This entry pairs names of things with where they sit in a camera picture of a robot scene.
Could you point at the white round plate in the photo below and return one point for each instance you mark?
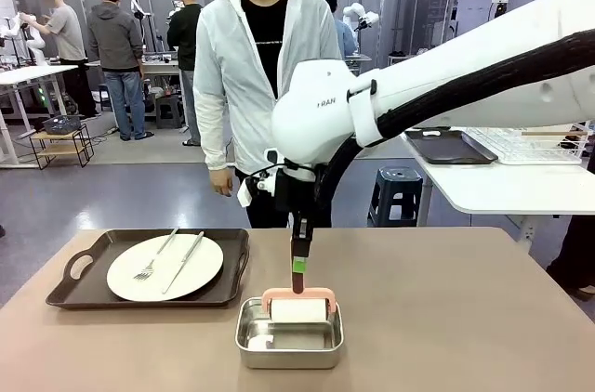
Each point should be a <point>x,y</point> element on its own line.
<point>135,257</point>

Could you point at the person in white jacket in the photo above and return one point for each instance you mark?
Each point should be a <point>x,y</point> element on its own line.
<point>223,62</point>

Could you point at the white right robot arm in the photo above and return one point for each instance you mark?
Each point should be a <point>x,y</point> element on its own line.
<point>465,48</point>

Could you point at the person in blue shirt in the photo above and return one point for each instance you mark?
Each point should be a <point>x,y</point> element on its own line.
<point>346,36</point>

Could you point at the person in dark trousers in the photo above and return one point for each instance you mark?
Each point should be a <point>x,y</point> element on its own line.
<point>576,252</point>

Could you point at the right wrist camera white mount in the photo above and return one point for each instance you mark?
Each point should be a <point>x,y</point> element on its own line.
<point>281,190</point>

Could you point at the low wooden shelf black frame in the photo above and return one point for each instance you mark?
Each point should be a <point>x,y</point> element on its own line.
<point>60,150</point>

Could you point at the stainless steel rectangular container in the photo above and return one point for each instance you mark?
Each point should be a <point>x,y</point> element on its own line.
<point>288,357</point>

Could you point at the white work desk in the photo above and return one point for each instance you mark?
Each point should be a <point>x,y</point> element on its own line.
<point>32,72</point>

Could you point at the white side table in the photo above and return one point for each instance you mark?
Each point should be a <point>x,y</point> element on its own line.
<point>511,187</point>

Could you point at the man in beige shirt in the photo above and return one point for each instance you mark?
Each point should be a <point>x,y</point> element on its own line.
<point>65,34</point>

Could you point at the person's right hand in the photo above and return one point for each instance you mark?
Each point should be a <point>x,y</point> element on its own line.
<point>220,183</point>

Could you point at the dark brown serving tray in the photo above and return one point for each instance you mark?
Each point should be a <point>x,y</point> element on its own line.
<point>232,271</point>
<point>446,148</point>

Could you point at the silver table knife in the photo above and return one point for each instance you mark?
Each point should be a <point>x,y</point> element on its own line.
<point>183,262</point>

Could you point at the small gray stool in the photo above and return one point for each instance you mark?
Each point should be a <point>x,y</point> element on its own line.
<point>169,111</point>

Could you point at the man in dark sweater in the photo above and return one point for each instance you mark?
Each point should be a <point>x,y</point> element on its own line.
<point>186,39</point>

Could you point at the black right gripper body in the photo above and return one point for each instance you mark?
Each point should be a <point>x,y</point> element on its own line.
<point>302,197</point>

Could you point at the dark blue plastic stool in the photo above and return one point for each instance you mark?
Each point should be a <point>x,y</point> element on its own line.
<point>395,187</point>

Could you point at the black tripod stand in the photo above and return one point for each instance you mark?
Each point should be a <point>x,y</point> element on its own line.
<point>499,6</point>

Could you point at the silver fork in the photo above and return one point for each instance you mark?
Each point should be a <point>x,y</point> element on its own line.
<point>155,255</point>

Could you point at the white sleeved right forearm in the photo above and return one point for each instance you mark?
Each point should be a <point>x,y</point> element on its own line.
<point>211,136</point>

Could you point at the pink lint roller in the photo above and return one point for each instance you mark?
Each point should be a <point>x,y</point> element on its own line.
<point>297,310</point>

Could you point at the man in gray hoodie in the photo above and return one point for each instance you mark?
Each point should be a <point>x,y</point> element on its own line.
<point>116,39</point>

